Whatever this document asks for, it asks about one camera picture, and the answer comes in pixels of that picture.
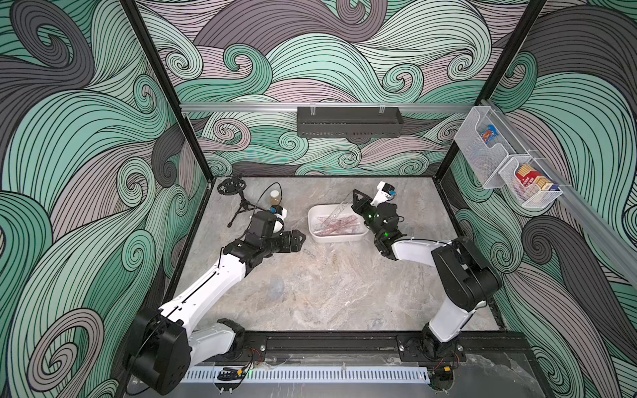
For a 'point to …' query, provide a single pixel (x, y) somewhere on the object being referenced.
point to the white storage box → (331, 222)
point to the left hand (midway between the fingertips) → (296, 234)
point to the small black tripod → (234, 185)
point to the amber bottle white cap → (274, 197)
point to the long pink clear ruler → (335, 211)
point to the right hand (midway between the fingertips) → (356, 190)
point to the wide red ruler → (337, 225)
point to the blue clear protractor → (276, 288)
